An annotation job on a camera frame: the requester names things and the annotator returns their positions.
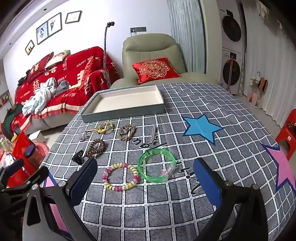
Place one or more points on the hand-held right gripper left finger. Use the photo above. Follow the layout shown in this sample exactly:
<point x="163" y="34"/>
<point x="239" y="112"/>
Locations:
<point x="84" y="180"/>

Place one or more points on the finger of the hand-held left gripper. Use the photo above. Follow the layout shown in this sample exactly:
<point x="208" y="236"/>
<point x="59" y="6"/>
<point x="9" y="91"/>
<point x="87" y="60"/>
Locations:
<point x="14" y="166"/>
<point x="34" y="179"/>

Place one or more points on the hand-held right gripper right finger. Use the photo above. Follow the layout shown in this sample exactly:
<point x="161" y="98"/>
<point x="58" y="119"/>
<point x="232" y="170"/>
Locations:
<point x="208" y="183"/>

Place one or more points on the black claw clip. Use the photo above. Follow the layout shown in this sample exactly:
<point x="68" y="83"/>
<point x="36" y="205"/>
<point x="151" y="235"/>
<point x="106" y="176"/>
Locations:
<point x="77" y="158"/>

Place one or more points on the clear pink hair clip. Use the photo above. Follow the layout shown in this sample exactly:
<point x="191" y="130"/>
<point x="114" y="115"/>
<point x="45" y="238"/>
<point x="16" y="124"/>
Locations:
<point x="170" y="172"/>

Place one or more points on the silver and black hair clips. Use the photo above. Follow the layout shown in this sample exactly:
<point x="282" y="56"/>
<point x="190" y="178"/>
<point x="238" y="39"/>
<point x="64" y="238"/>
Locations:
<point x="84" y="137"/>

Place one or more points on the green translucent bangle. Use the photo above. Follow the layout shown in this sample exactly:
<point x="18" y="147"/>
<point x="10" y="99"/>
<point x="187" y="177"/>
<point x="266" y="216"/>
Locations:
<point x="141" y="166"/>

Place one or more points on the grey-blue jewelry tray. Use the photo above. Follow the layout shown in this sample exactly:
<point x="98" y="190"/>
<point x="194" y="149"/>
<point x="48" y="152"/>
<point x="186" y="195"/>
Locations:
<point x="124" y="102"/>

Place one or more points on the red box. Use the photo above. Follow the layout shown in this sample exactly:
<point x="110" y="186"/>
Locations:
<point x="22" y="146"/>

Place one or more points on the blue lid jar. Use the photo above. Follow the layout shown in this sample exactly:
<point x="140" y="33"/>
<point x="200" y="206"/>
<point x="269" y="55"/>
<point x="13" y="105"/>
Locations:
<point x="34" y="156"/>

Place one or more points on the cardboard box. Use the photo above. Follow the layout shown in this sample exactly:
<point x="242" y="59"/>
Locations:
<point x="36" y="136"/>

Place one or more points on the green cloth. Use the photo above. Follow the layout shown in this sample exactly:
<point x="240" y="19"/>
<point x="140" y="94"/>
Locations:
<point x="9" y="118"/>

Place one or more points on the light blue clothes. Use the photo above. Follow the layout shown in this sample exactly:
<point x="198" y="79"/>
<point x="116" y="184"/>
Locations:
<point x="39" y="98"/>

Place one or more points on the silver hair clip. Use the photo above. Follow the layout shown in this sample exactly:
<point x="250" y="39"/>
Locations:
<point x="154" y="134"/>

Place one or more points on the red plastic stool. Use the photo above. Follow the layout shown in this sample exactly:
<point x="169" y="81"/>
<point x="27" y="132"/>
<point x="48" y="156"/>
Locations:
<point x="286" y="134"/>

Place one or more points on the grey cloth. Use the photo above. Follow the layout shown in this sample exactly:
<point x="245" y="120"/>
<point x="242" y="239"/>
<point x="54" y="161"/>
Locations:
<point x="63" y="87"/>

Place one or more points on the slipper rack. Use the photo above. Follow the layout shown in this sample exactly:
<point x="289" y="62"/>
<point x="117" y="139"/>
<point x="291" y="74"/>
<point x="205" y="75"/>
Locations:
<point x="256" y="90"/>

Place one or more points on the red pillow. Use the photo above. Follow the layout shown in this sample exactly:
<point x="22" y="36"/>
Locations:
<point x="41" y="64"/>

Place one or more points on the red mop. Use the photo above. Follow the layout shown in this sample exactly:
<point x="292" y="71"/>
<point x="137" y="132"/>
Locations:
<point x="229" y="74"/>

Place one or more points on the sofa with red blanket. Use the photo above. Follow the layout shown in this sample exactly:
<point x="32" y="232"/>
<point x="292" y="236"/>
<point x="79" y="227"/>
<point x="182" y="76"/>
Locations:
<point x="87" y="69"/>

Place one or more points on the white washing machine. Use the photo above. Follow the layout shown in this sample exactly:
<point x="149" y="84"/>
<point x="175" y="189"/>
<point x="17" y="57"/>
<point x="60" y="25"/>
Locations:
<point x="232" y="69"/>

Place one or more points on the white green pillow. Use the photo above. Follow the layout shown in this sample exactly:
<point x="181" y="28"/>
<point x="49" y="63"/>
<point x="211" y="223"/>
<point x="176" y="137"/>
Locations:
<point x="57" y="56"/>

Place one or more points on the red embroidered cushion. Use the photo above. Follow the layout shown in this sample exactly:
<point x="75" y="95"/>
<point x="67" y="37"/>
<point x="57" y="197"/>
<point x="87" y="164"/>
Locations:
<point x="156" y="69"/>

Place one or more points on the phone stand pole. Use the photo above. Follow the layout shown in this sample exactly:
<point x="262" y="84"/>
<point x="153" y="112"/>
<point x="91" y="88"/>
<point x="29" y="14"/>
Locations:
<point x="105" y="53"/>

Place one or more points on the white curtain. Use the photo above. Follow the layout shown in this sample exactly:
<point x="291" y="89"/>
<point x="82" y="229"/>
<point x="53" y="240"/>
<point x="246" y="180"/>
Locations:
<point x="270" y="58"/>

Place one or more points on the beige recliner armchair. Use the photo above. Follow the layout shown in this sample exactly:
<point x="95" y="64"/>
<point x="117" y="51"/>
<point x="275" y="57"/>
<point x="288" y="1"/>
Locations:
<point x="150" y="46"/>

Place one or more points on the grey curtain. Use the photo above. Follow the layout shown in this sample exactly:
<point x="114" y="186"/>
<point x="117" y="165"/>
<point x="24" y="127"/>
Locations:
<point x="187" y="34"/>

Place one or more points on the white dryer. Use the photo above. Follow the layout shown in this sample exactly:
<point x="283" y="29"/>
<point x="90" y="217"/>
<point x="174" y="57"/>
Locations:
<point x="231" y="27"/>

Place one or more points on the hanging clothes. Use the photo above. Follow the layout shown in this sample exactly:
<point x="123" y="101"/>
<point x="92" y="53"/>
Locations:
<point x="263" y="8"/>

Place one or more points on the small black picture frame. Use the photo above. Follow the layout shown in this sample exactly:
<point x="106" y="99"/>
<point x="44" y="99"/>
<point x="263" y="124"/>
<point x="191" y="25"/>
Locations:
<point x="29" y="47"/>

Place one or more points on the wall socket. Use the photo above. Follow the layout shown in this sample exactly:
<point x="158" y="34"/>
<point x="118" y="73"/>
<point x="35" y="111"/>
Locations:
<point x="138" y="29"/>

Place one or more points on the black certificate frame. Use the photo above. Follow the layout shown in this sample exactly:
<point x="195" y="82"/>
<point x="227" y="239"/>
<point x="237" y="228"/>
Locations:
<point x="73" y="16"/>

